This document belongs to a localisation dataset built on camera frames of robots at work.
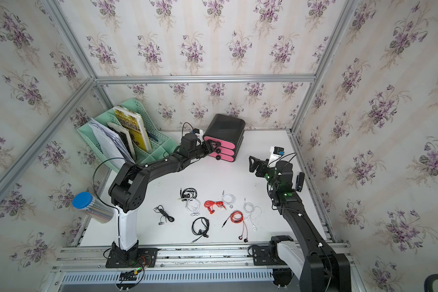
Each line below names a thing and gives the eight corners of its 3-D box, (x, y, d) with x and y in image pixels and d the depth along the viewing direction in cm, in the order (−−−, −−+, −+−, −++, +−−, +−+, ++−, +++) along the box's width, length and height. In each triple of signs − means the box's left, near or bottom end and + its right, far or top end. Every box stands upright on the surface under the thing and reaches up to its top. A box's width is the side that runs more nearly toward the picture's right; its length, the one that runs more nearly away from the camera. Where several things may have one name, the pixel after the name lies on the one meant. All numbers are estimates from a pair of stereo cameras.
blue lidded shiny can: (95, 223, 84) (68, 207, 69) (101, 210, 88) (76, 191, 73) (110, 223, 84) (86, 207, 69) (116, 210, 88) (94, 191, 73)
